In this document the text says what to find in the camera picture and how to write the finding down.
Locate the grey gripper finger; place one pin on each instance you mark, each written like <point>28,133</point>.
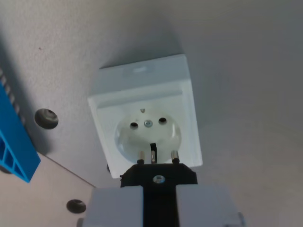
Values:
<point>116,208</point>
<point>203,208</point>

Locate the blue ribbed finger, grey base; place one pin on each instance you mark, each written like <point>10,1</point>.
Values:
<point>14,142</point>

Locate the white wall socket box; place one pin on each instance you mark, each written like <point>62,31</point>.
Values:
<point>146,94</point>

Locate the black two-pin power plug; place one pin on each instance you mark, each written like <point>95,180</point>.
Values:
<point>163,170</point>

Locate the grey aluminium mounting plate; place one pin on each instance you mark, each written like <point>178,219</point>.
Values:
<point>241,71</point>
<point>35,203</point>

